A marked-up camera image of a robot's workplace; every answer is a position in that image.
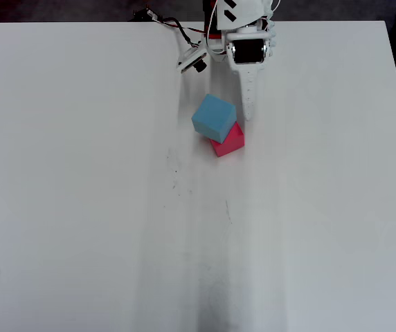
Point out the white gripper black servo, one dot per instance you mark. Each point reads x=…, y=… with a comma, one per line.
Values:
x=248, y=52

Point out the blue foam cube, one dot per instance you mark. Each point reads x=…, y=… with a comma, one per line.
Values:
x=213, y=114

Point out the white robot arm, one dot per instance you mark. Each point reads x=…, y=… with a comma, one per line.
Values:
x=246, y=10

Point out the red foam cube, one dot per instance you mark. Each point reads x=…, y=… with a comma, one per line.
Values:
x=231, y=143

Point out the black wrist camera white mount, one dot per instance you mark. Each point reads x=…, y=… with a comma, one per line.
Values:
x=192, y=62

